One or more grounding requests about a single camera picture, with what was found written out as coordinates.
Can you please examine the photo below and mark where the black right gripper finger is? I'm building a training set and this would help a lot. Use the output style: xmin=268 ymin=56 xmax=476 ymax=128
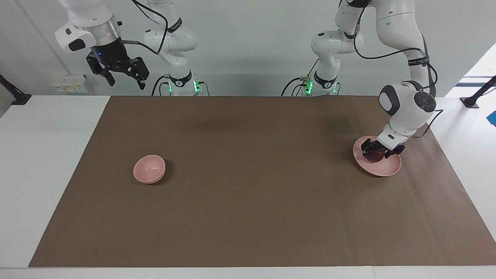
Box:
xmin=128 ymin=57 xmax=150 ymax=90
xmin=86 ymin=52 xmax=116 ymax=86

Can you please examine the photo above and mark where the pink plate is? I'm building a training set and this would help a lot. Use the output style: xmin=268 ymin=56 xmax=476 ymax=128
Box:
xmin=353 ymin=136 xmax=402 ymax=177

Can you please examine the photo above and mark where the pink bowl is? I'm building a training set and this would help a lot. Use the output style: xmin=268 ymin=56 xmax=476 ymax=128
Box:
xmin=133 ymin=155 xmax=166 ymax=184

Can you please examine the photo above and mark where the brown table mat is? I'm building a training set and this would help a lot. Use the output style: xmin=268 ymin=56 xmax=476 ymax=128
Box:
xmin=28 ymin=96 xmax=496 ymax=268

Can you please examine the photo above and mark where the black right arm base cable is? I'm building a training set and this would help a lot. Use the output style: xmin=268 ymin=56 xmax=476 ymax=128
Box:
xmin=151 ymin=75 xmax=172 ymax=96

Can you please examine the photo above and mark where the black arm base cable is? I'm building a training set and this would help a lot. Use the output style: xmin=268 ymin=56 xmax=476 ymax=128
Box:
xmin=151 ymin=75 xmax=172 ymax=96
xmin=281 ymin=58 xmax=320 ymax=96

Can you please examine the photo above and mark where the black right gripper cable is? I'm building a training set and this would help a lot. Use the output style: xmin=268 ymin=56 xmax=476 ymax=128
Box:
xmin=119 ymin=0 xmax=169 ymax=55

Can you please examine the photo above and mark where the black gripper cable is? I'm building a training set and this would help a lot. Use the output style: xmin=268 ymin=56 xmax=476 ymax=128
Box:
xmin=119 ymin=0 xmax=169 ymax=55
xmin=353 ymin=6 xmax=445 ymax=139

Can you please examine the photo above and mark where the white wall socket box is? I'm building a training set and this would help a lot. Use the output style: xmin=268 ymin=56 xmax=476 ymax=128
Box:
xmin=51 ymin=74 xmax=88 ymax=93

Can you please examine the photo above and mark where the black camera stand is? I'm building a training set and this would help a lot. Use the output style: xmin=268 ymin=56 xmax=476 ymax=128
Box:
xmin=0 ymin=74 xmax=32 ymax=106
xmin=460 ymin=76 xmax=496 ymax=109

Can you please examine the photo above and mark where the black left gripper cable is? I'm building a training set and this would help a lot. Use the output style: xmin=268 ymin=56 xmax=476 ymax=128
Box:
xmin=353 ymin=6 xmax=445 ymax=139

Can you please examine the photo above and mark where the black left arm base cable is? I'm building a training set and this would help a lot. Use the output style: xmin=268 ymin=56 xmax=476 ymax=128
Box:
xmin=281 ymin=58 xmax=320 ymax=96

